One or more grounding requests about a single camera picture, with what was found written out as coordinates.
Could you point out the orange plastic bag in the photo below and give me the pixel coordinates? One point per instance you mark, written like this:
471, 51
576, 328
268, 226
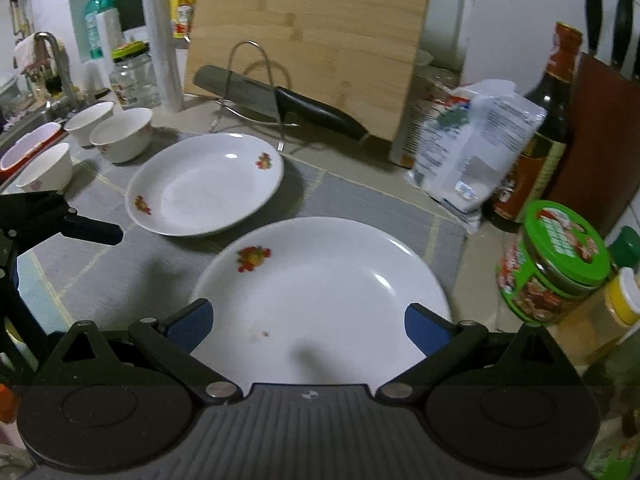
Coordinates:
6, 405

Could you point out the brown knife block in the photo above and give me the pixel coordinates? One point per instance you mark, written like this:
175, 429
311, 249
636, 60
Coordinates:
600, 150

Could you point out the white seasoning packet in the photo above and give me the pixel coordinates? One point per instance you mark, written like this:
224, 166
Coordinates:
485, 150

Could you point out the cooking oil bottle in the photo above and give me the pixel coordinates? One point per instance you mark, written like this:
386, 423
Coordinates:
182, 15

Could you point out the green-lid sauce jar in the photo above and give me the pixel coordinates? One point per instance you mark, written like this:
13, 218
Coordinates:
550, 265

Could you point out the green dish soap dispenser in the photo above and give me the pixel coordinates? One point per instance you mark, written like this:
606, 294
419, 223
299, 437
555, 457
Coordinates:
92, 25

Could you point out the green-cap bottle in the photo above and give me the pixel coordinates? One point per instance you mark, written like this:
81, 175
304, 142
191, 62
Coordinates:
625, 250

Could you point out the pink cloth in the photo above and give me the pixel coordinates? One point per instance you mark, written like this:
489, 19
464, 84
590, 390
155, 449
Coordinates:
32, 52

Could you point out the dark soy sauce bottle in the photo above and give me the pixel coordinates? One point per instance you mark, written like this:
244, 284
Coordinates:
540, 160

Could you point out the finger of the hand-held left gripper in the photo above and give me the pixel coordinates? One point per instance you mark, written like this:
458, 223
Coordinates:
95, 230
22, 320

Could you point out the tall plastic wrap roll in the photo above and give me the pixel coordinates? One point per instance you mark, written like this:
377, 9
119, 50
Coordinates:
162, 45

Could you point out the metal faucet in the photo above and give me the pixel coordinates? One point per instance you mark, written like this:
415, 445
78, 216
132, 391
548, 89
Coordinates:
60, 65

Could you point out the white fruit-print plate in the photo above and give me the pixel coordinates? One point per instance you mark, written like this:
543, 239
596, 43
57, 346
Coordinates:
200, 190

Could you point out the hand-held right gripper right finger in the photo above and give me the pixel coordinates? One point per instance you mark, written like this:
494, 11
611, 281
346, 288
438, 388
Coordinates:
425, 330

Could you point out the white flower-print bowl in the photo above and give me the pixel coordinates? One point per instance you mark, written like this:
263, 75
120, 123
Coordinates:
122, 137
45, 170
87, 122

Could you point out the yellow-lid spice jar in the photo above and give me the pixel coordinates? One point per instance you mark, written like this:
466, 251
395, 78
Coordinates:
615, 310

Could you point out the red-print packet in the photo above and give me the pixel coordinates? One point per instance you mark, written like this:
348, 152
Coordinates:
430, 100

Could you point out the red and white basin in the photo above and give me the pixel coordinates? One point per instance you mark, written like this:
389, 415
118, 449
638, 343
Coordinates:
27, 145

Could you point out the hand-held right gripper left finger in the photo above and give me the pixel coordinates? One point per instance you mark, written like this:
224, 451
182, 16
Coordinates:
192, 327

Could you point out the bamboo cutting board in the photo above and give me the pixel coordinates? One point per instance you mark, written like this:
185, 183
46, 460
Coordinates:
310, 35

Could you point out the white plate with small stain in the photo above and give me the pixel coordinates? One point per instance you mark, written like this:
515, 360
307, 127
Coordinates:
340, 290

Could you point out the glass jar with green lid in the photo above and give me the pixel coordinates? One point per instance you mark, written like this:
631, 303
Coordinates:
135, 80

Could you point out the grey checked dish mat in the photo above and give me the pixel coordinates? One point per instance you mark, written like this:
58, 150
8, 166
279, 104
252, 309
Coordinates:
125, 260

